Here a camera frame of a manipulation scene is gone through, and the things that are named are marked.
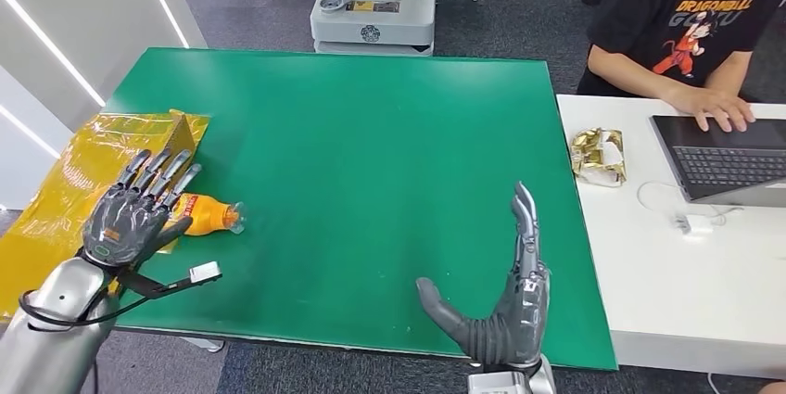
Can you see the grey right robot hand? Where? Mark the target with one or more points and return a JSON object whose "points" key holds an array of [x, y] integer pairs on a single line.
{"points": [[519, 324]]}

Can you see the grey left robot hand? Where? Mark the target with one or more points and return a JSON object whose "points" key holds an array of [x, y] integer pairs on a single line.
{"points": [[126, 225]]}

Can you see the orange plastic bottle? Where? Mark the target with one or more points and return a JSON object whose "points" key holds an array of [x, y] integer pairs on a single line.
{"points": [[209, 214]]}

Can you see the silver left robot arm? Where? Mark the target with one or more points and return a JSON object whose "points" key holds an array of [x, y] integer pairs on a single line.
{"points": [[55, 330]]}

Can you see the person's left forearm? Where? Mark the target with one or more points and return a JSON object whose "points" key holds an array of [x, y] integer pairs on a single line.
{"points": [[731, 72]]}

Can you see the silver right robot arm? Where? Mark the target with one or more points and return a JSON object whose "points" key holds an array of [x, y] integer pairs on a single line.
{"points": [[543, 379]]}

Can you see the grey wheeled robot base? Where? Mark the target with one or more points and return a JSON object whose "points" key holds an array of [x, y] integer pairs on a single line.
{"points": [[368, 16]]}

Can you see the person's right forearm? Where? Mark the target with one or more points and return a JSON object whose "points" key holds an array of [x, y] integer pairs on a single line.
{"points": [[632, 75]]}

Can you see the cardboard box in yellow film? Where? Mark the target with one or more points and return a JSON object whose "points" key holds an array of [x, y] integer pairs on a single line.
{"points": [[61, 194]]}

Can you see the white desk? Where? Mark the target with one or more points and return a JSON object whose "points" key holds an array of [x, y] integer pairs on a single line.
{"points": [[651, 280]]}

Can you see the crumpled gold foil wrapper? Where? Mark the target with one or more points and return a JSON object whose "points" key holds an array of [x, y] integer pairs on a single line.
{"points": [[595, 155]]}

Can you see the white power adapter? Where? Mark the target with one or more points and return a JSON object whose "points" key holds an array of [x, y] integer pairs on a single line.
{"points": [[692, 223]]}

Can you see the green table mat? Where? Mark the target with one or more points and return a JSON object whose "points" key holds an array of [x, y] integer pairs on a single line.
{"points": [[368, 133]]}

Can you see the grey laptop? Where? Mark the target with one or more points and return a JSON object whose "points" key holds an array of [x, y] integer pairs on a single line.
{"points": [[724, 164]]}

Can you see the person's right hand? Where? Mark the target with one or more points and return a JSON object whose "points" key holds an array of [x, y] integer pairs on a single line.
{"points": [[721, 107]]}

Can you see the person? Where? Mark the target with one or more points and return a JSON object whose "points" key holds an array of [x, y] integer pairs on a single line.
{"points": [[651, 10]]}

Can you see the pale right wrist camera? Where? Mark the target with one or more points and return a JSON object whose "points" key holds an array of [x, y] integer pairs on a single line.
{"points": [[497, 384]]}

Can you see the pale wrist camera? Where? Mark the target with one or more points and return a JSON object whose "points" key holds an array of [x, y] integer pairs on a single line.
{"points": [[206, 271], [497, 384]]}

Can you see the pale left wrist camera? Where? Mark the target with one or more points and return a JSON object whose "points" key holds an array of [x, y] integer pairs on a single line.
{"points": [[206, 271]]}

